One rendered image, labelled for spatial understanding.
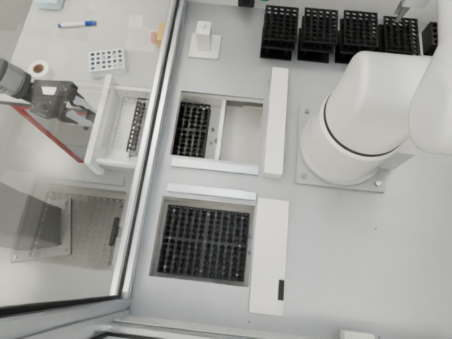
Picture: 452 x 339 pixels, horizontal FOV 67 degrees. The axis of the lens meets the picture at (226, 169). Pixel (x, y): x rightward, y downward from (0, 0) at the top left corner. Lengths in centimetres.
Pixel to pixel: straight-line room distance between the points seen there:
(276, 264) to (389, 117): 42
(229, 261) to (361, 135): 45
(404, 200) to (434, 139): 57
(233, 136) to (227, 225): 30
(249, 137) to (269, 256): 40
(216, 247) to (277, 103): 43
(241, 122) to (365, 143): 47
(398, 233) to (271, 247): 33
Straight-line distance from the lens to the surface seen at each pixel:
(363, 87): 65
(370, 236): 94
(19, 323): 45
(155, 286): 88
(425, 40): 120
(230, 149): 105
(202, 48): 107
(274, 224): 87
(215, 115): 109
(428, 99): 46
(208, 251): 94
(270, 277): 86
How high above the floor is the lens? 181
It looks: 71 degrees down
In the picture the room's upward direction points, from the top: 1 degrees clockwise
